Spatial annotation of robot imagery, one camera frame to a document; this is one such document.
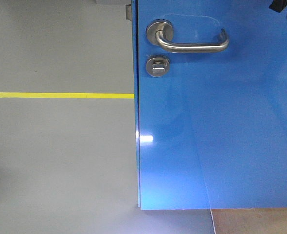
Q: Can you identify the blue door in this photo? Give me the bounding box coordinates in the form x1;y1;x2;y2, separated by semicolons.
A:
132;0;287;210

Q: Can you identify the steel door handle inner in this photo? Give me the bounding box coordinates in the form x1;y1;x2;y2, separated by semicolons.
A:
146;19;230;54

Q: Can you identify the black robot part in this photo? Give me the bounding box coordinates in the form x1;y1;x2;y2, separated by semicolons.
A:
269;0;287;13

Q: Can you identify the steel lock faceplate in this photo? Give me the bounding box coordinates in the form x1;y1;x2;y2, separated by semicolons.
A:
125;4;132;21

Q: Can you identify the yellow floor tape line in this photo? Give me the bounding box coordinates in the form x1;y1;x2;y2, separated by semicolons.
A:
0;92;134;99

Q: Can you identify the plywood base platform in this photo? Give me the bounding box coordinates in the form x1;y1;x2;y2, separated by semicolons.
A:
212;208;287;234

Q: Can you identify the steel thumb turn lock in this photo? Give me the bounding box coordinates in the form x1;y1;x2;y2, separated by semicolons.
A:
146;56;170;77

